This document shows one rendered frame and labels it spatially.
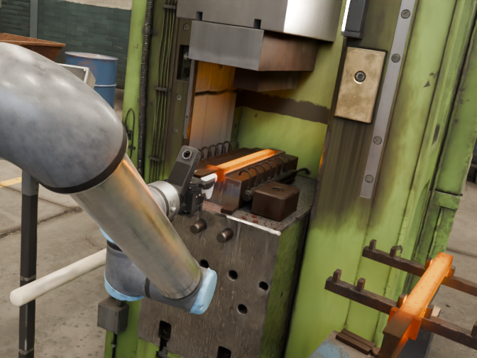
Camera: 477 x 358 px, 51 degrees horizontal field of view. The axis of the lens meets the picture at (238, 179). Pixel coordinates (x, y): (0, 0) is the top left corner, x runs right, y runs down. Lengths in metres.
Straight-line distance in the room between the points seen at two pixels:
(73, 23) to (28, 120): 8.93
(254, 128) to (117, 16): 7.21
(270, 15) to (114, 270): 0.66
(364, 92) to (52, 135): 0.88
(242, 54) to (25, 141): 0.79
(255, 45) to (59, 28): 8.52
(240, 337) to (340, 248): 0.35
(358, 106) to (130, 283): 0.68
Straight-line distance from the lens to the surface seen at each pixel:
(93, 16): 9.17
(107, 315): 1.82
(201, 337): 1.42
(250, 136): 1.78
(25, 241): 1.69
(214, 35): 1.28
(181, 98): 1.51
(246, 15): 1.25
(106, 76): 5.84
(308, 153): 1.71
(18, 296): 1.43
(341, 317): 1.45
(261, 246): 1.23
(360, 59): 1.27
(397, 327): 0.80
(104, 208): 0.64
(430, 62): 1.27
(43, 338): 2.39
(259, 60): 1.23
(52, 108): 0.53
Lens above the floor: 1.35
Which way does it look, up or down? 16 degrees down
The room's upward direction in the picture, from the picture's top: 8 degrees clockwise
